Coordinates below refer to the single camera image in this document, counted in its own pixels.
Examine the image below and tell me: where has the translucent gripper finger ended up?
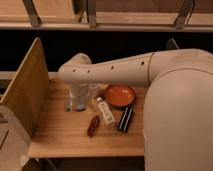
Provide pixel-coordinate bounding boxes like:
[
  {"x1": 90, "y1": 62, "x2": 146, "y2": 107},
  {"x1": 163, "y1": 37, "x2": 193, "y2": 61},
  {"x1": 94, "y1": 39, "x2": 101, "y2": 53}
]
[
  {"x1": 65, "y1": 98, "x2": 74, "y2": 112},
  {"x1": 76, "y1": 101, "x2": 86, "y2": 107}
]

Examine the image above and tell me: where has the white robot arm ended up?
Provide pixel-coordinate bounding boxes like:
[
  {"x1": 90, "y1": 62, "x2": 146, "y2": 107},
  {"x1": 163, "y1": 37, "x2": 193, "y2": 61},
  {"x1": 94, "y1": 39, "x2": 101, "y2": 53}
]
[{"x1": 58, "y1": 49, "x2": 213, "y2": 171}]

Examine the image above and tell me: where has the blue cloth piece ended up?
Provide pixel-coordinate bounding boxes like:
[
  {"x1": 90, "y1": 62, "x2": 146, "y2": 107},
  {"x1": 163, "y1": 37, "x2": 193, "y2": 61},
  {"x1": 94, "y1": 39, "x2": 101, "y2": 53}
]
[{"x1": 75, "y1": 104, "x2": 86, "y2": 111}]

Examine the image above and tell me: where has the white plastic bottle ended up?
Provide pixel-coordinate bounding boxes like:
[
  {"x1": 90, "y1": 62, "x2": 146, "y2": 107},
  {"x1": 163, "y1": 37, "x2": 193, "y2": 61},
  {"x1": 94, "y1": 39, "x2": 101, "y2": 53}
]
[{"x1": 96, "y1": 97, "x2": 116, "y2": 125}]

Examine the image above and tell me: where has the orange round plate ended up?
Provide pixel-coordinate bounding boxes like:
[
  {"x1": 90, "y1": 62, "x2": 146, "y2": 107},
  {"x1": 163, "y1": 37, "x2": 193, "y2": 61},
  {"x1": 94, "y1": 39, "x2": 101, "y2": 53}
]
[{"x1": 104, "y1": 85, "x2": 135, "y2": 107}]

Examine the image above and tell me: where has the left wooden side panel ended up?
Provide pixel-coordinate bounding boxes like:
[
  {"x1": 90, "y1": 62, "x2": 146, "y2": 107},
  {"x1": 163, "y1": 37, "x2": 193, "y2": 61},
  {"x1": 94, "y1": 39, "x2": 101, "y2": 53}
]
[{"x1": 0, "y1": 38, "x2": 49, "y2": 142}]

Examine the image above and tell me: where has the black white striped box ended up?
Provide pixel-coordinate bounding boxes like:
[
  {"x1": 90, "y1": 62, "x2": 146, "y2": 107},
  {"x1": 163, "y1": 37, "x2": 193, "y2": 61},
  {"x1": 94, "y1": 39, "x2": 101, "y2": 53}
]
[{"x1": 117, "y1": 106, "x2": 133, "y2": 133}]

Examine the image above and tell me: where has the wooden shelf with brackets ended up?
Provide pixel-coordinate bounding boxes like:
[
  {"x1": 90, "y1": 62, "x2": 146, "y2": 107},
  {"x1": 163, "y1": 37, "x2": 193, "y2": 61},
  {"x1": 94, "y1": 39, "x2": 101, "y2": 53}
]
[{"x1": 0, "y1": 0, "x2": 213, "y2": 33}]

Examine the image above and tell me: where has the right dark side panel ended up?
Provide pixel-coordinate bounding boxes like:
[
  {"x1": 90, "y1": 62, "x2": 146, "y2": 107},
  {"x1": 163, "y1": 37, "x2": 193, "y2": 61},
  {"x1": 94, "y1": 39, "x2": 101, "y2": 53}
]
[{"x1": 165, "y1": 38, "x2": 179, "y2": 50}]

